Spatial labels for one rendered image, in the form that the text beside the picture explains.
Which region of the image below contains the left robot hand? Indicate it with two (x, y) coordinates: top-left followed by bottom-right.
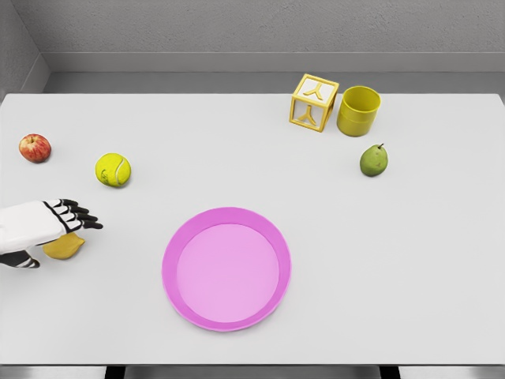
(0, 198), (104, 270)

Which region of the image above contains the yellow lemon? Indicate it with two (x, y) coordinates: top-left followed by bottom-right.
(42, 231), (86, 261)

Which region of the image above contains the pink plate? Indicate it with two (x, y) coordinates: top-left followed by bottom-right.
(161, 205), (294, 332)

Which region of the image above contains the red apple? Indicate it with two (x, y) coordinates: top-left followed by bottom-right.
(18, 133), (52, 164)

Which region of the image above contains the yellow tennis ball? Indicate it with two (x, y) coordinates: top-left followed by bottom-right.
(94, 152), (133, 189)

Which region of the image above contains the yellow letter block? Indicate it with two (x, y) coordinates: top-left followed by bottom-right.
(288, 73), (341, 133)

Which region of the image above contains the yellow cup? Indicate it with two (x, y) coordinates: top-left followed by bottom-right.
(336, 85), (383, 138)

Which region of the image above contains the green pear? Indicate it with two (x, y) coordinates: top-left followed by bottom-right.
(359, 142), (389, 178)

